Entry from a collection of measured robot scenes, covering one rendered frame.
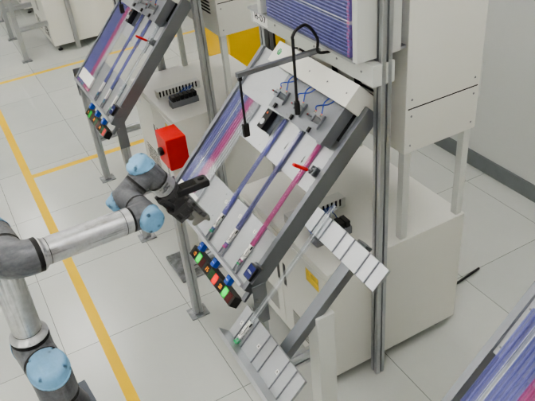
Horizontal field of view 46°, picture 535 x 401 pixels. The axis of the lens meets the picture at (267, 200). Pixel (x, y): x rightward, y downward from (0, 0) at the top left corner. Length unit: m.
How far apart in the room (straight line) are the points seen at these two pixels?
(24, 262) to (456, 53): 1.45
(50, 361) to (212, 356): 1.08
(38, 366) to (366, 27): 1.34
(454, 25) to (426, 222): 0.79
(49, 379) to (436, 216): 1.51
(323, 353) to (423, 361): 0.95
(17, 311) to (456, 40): 1.56
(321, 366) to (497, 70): 2.21
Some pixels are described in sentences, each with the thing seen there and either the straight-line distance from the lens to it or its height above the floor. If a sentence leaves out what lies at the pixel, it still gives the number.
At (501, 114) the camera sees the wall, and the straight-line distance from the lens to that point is 3.77.
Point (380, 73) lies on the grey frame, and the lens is 1.94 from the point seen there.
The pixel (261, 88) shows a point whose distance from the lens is 2.44.
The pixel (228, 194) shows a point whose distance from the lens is 2.33.
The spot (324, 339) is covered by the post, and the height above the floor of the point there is 0.73.
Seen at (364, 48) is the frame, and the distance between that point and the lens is 1.90.
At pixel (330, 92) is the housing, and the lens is 2.05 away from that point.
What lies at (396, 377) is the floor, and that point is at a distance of 2.78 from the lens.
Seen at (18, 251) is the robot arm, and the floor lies 1.18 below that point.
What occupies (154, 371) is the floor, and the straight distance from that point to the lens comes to 2.90.
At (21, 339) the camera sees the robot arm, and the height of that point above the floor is 0.81.
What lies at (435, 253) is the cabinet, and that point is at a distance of 2.60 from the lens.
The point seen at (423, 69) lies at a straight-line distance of 2.11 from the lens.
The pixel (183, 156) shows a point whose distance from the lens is 2.95.
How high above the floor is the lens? 2.14
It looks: 35 degrees down
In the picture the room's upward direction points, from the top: 6 degrees counter-clockwise
